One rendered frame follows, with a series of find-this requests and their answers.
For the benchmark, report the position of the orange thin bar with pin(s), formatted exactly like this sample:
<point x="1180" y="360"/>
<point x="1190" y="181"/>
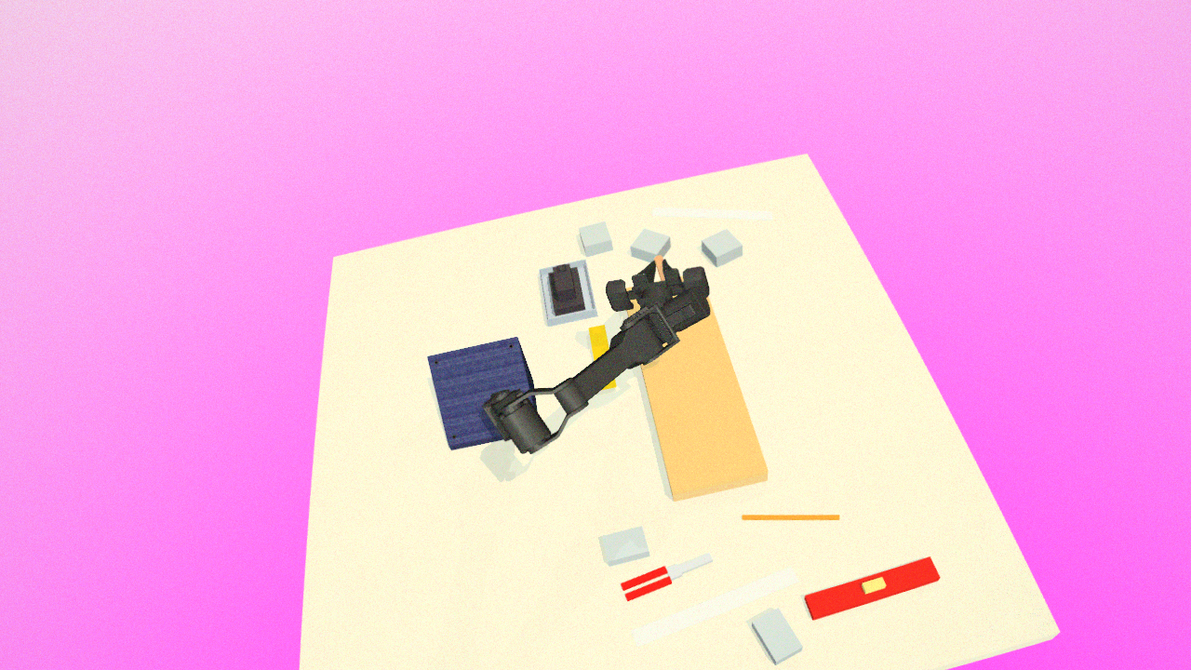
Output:
<point x="790" y="517"/>

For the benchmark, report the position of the yellow flat bar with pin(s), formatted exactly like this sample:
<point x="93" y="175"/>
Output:
<point x="600" y="345"/>

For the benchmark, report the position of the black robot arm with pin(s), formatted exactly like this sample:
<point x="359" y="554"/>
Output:
<point x="639" y="342"/>

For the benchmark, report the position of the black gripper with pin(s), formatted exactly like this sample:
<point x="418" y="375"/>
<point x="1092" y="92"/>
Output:
<point x="647" y="292"/>

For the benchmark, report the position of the red flat bar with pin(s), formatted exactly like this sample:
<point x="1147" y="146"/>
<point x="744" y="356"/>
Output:
<point x="871" y="588"/>

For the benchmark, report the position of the tan rectangular panel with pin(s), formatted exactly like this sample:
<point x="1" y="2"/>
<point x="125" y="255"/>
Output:
<point x="708" y="441"/>

